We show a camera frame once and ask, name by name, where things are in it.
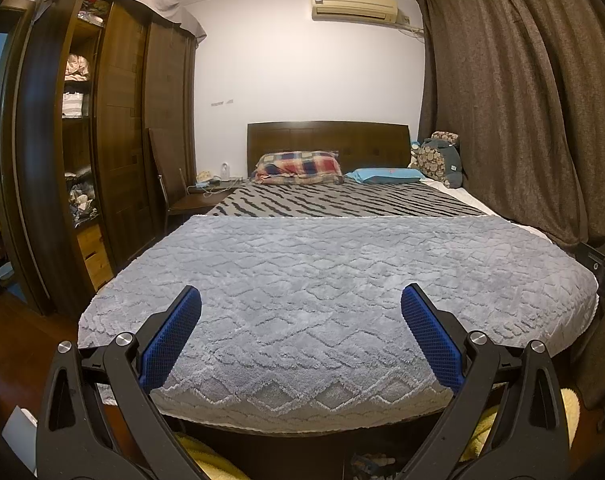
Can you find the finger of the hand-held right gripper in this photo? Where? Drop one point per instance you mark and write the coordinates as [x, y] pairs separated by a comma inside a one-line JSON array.
[[594, 260]]

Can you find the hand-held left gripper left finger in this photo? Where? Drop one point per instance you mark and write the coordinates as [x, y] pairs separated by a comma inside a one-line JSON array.
[[170, 340]]

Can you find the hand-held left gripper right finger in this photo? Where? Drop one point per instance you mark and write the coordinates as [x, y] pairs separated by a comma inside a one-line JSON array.
[[432, 340]]

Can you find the light wooden drawer unit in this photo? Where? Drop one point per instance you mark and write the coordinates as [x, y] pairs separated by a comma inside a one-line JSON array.
[[95, 255]]

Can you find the wooden chair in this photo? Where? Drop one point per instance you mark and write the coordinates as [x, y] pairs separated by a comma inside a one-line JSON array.
[[195, 203]]

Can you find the grey textured blanket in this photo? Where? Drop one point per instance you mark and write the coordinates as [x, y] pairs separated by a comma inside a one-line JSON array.
[[307, 270]]

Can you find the white bed sheet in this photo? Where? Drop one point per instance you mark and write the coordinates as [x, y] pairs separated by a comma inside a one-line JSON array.
[[465, 196]]

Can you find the pale blue charger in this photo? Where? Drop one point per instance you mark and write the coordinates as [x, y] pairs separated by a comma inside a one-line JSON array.
[[206, 186]]

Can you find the pile of mixed clothes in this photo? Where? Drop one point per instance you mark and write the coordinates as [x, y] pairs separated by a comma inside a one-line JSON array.
[[82, 195]]

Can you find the grey blue plush toy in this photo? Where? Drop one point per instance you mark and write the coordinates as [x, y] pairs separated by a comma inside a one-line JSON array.
[[451, 166]]

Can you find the zebra striped blanket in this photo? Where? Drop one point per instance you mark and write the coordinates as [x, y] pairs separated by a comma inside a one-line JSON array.
[[332, 200]]

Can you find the light blue pillow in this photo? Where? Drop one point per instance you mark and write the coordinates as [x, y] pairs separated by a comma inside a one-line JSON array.
[[382, 175]]

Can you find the small white plug-in device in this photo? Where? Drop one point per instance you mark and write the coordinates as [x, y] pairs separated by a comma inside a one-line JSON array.
[[225, 170]]

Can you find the white box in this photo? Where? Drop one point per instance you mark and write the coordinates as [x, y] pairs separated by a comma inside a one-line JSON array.
[[18, 435]]

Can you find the wood print cushion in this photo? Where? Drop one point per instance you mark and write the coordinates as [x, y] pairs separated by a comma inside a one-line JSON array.
[[426, 160]]

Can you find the brown curtain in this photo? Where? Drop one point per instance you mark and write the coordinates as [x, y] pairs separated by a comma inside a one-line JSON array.
[[507, 85]]

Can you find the plaid pillow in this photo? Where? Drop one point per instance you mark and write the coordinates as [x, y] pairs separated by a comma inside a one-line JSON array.
[[302, 165]]

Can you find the wooden bed headboard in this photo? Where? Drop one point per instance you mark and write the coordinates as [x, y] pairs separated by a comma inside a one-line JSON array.
[[327, 137]]

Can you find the dark wooden wardrobe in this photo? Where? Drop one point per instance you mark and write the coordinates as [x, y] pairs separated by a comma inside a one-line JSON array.
[[122, 110]]

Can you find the pink folded clothes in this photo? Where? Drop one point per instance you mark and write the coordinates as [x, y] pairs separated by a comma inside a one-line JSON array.
[[77, 67]]

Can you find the grey cloth wardrobe cover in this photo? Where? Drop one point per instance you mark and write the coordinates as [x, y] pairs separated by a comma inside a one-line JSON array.
[[147, 0]]

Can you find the cream wall air conditioner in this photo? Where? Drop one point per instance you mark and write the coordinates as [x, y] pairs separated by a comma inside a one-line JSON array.
[[355, 7]]

